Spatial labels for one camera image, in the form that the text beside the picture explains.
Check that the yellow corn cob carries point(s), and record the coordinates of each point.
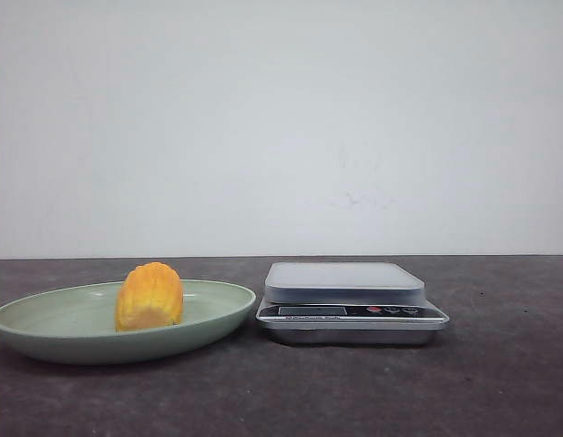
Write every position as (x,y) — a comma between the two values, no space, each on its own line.
(150,297)

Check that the silver digital kitchen scale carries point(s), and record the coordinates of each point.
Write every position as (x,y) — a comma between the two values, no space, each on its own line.
(357,302)

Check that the green round plate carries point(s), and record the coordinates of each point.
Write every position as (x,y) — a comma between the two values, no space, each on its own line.
(76,325)

